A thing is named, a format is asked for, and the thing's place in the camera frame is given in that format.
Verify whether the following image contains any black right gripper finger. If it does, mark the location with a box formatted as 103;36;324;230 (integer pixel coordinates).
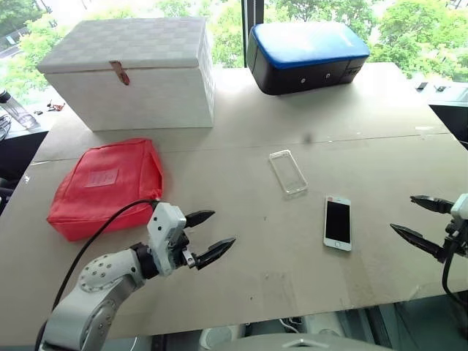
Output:
389;223;448;263
409;195;455;216

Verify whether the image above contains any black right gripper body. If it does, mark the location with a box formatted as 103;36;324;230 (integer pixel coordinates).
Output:
442;219;461;263

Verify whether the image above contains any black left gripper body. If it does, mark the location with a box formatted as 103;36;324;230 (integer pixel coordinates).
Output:
167;226;199;271

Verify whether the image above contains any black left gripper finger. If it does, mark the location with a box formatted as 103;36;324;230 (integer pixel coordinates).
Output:
184;210;216;231
195;237;237;272

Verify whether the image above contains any white smartphone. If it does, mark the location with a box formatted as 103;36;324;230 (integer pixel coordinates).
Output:
322;195;353;252

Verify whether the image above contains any clear phone case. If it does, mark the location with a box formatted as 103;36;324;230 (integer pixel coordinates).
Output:
268;148;309;199

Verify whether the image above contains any black case with blue lid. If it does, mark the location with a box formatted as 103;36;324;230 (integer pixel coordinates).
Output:
246;21;369;97

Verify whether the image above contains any white round housing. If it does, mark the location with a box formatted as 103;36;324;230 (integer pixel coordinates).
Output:
199;324;243;351

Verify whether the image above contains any black side desk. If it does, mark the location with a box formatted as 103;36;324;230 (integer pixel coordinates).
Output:
0;127;50;217
426;93;468;151

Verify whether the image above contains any red fabric pouch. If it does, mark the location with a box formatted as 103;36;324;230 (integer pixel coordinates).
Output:
46;137;165;243

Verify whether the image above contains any grey rounded shell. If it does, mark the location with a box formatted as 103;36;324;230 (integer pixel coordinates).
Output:
233;330;381;351

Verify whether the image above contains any white woven lidded box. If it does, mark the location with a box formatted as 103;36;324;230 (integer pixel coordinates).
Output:
36;16;216;132

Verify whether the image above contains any clear bottle with black cap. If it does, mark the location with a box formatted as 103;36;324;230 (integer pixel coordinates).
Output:
0;87;39;129

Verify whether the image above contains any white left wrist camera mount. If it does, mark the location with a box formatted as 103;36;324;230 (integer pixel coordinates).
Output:
146;202;188;276

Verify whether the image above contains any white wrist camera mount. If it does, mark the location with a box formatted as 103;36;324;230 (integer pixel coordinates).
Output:
146;202;188;276
449;193;468;257

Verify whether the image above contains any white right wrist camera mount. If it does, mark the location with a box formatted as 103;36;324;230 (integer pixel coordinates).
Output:
449;193;468;257

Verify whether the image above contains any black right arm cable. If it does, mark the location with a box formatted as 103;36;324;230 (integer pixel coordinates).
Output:
441;233;468;305

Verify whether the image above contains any dark window frame post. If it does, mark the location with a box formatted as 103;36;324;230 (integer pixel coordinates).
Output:
241;0;266;69

